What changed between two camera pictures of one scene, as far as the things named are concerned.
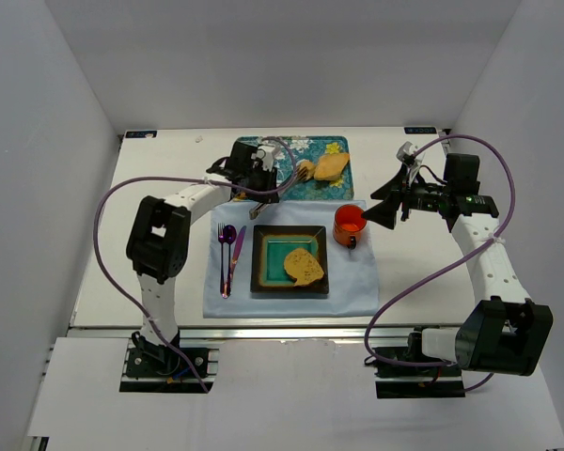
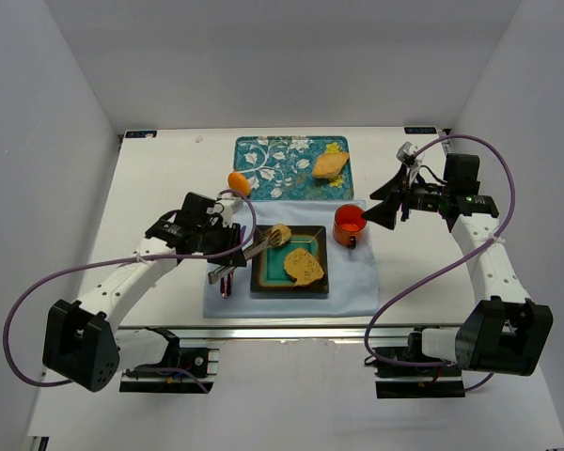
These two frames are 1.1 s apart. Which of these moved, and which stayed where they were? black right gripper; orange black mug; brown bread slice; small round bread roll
Moved: small round bread roll
Stayed: orange black mug; black right gripper; brown bread slice
